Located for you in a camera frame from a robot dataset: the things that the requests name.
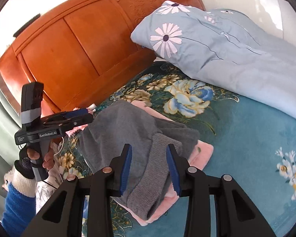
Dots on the pink folded garment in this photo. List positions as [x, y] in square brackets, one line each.
[202, 153]

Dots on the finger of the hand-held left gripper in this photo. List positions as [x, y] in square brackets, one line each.
[81, 121]
[76, 112]

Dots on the person's left hand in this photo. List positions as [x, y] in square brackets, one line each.
[23, 164]

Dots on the dark flat object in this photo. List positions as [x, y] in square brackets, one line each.
[27, 26]

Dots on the grey knit sweater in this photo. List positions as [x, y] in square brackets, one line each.
[128, 128]

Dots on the light blue daisy duvet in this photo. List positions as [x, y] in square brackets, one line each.
[224, 54]

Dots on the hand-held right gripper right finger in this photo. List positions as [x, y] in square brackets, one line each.
[174, 170]

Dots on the white patterned cloth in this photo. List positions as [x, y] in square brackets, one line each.
[49, 197]

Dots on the teal floral bed sheet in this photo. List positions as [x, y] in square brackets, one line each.
[236, 140]

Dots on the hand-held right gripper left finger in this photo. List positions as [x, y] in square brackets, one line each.
[125, 170]

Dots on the orange wooden headboard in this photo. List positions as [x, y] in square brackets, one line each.
[76, 54]

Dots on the pale green curtain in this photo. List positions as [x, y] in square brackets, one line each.
[2, 118]

